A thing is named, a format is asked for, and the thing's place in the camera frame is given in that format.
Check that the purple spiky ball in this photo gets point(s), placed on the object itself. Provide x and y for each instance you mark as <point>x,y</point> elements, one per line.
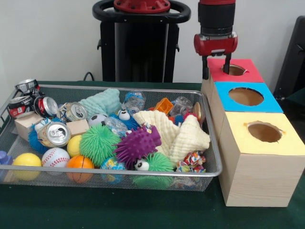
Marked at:
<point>138,145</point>

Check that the black chair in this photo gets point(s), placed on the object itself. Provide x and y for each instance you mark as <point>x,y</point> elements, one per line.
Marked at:
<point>293,62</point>

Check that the white baseball toy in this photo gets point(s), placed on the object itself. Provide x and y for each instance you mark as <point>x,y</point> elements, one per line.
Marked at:
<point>55,157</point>

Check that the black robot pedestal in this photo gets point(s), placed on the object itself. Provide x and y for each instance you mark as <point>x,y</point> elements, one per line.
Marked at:
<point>138,52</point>

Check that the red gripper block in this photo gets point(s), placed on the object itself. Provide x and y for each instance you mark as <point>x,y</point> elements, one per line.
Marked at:
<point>215,45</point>

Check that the smooth yellow ball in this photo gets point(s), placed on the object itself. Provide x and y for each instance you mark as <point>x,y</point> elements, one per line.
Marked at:
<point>26,164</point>

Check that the green spiky ball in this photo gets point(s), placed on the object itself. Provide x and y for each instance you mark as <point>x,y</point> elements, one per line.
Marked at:
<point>99,144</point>
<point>159,167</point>

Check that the cream muslin cloth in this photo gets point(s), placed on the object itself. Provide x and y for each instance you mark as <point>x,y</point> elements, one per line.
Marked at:
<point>183,136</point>

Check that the crushed silver can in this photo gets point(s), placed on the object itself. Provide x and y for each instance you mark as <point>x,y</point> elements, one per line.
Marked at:
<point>54,133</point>

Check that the mint green cloth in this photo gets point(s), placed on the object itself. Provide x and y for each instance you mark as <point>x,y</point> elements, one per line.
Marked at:
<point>100,101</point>

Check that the shallow clear mesh bin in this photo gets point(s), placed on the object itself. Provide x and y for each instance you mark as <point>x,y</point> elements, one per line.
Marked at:
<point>212,167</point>

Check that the yellow tennis ball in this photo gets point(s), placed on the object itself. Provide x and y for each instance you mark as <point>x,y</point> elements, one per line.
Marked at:
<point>74,146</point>

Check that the orange basketball toy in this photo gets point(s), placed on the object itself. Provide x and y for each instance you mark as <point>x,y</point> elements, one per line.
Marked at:
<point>80,167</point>

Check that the wooden box with three holes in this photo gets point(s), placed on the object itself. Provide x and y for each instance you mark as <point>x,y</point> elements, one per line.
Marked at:
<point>259,167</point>

